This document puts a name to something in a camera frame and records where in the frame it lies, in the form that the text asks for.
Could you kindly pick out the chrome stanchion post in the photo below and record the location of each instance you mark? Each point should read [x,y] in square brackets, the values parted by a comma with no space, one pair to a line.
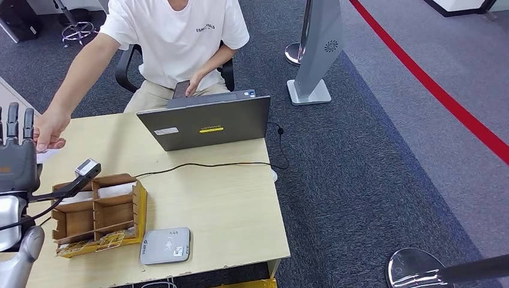
[295,53]

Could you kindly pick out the yellow floor tape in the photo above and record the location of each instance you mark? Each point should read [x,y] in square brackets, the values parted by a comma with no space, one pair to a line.
[246,284]

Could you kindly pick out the yellow printed room key card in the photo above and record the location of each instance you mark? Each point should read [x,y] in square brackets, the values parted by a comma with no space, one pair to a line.
[74,247]
[112,239]

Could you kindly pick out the person's left hand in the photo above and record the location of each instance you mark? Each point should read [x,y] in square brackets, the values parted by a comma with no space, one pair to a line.
[194,83]

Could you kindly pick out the grey sign stand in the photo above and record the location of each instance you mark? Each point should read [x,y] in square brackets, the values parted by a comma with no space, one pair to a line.
[317,39]

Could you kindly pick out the white rolled towel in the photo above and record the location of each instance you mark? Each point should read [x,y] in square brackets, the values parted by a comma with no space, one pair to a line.
[81,197]
[117,189]

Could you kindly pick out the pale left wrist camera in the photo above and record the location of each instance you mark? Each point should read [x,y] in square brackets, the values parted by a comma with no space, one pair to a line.
[85,167]

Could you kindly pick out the person's right forearm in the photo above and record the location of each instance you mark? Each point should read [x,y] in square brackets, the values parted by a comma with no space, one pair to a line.
[71,87]

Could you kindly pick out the white ID card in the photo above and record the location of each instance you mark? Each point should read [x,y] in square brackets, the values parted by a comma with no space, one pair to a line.
[47,156]

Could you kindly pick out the person's right hand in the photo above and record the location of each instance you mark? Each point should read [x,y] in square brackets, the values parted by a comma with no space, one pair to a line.
[49,129]

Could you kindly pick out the black round base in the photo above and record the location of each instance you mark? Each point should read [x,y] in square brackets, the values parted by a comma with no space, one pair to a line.
[77,15]

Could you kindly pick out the white black-edged platform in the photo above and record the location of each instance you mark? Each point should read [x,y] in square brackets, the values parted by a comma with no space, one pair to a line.
[457,6]

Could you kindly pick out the chrome stool base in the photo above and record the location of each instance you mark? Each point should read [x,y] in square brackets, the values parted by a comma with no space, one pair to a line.
[77,30]

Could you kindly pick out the white cabinet panel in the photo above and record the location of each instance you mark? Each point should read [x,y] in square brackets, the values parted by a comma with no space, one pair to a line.
[103,4]

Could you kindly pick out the black camera bracket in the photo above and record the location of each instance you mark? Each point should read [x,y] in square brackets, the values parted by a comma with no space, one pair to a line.
[67,188]

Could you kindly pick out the grey card reader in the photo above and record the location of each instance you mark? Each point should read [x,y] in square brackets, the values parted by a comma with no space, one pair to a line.
[165,245]

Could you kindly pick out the person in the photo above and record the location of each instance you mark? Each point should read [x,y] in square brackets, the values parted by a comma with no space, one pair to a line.
[175,43]

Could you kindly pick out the small white object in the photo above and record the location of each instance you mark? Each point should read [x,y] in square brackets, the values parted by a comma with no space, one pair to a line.
[274,175]

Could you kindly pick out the black office chair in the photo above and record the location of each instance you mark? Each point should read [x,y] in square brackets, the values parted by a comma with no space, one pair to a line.
[123,67]

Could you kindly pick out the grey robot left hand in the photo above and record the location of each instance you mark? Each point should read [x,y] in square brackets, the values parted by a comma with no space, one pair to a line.
[18,167]

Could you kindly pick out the black smartphone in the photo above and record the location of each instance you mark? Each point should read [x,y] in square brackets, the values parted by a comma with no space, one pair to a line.
[180,90]

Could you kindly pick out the white partition panel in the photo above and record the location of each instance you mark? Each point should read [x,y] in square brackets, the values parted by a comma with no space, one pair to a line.
[12,94]

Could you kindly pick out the person's left forearm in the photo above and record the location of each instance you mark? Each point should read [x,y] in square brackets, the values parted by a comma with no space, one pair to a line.
[218,59]

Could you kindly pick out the grey laptop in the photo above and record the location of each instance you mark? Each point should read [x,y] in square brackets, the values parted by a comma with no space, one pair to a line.
[206,123]

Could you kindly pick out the wooden compartment organiser box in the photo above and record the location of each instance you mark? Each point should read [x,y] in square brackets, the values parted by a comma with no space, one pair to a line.
[81,222]

